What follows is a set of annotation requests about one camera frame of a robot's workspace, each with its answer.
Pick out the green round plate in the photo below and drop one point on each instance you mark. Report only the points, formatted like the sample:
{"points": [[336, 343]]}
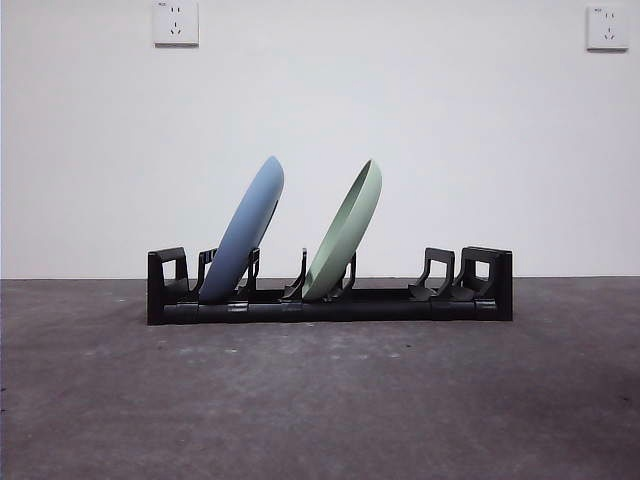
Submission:
{"points": [[345, 235]]}

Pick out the black plate rack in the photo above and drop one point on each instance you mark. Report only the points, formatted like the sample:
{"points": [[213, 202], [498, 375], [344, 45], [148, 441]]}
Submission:
{"points": [[400, 310]]}

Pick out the white wall socket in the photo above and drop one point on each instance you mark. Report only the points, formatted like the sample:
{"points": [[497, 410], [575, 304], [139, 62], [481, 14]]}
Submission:
{"points": [[607, 42], [176, 37]]}

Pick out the blue round plate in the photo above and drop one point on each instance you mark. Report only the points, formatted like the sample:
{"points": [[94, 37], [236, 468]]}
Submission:
{"points": [[240, 240]]}

